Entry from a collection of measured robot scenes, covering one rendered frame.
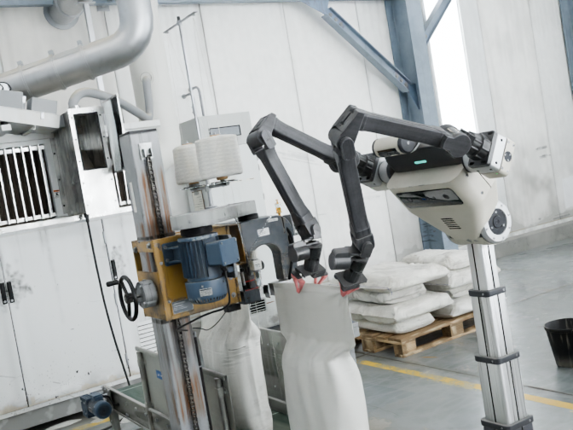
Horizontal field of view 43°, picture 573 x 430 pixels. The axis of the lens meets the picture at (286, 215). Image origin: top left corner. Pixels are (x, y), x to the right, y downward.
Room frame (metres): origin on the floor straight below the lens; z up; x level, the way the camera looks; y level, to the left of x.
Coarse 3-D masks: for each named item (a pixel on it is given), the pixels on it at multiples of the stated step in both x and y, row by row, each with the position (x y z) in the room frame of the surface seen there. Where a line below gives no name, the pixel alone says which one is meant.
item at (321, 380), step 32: (288, 288) 2.80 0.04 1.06; (320, 288) 2.60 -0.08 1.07; (288, 320) 2.86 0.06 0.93; (320, 320) 2.62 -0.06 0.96; (288, 352) 2.80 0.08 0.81; (320, 352) 2.61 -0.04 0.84; (288, 384) 2.79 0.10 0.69; (320, 384) 2.59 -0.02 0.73; (352, 384) 2.58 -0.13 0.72; (288, 416) 2.85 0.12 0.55; (320, 416) 2.61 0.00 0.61; (352, 416) 2.56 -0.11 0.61
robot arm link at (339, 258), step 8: (336, 248) 2.37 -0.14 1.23; (344, 248) 2.37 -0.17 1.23; (352, 248) 2.38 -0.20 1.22; (368, 248) 2.33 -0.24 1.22; (336, 256) 2.34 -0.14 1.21; (344, 256) 2.35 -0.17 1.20; (360, 256) 2.35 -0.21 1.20; (368, 256) 2.35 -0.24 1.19; (328, 264) 2.39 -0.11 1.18; (336, 264) 2.34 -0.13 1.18; (344, 264) 2.35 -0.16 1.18
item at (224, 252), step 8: (224, 240) 2.60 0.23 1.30; (232, 240) 2.64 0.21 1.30; (208, 248) 2.61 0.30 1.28; (216, 248) 2.59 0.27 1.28; (224, 248) 2.59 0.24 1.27; (232, 248) 2.63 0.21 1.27; (208, 256) 2.61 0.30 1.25; (216, 256) 2.59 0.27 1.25; (224, 256) 2.59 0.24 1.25; (232, 256) 2.62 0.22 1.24; (216, 264) 2.60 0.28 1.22; (224, 264) 2.58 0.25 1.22
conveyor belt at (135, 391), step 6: (138, 384) 4.43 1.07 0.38; (120, 390) 4.36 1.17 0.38; (126, 390) 4.34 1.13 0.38; (132, 390) 4.31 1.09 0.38; (138, 390) 4.29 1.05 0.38; (132, 396) 4.18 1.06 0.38; (138, 396) 4.16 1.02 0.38; (144, 402) 4.01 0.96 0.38; (276, 414) 3.42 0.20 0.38; (282, 414) 3.41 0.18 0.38; (276, 420) 3.34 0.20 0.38; (282, 420) 3.32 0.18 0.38; (288, 420) 3.31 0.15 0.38; (276, 426) 3.26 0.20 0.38; (282, 426) 3.24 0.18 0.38; (288, 426) 3.23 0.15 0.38
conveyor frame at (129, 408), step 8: (112, 392) 4.31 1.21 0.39; (120, 392) 4.15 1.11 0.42; (120, 400) 4.18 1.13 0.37; (128, 400) 4.06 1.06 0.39; (136, 400) 3.93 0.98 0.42; (272, 400) 3.54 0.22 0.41; (280, 400) 3.50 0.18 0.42; (120, 408) 4.21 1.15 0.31; (128, 408) 4.08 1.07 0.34; (136, 408) 3.95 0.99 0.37; (144, 408) 3.78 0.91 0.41; (152, 408) 3.73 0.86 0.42; (272, 408) 3.55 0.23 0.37; (280, 408) 3.49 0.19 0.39; (128, 416) 4.10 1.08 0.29; (136, 416) 3.97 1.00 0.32; (144, 416) 3.86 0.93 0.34; (160, 416) 3.59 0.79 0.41; (168, 416) 3.54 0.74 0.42; (136, 424) 3.94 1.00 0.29; (144, 424) 3.88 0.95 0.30; (160, 424) 3.65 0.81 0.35; (168, 424) 3.55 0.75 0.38
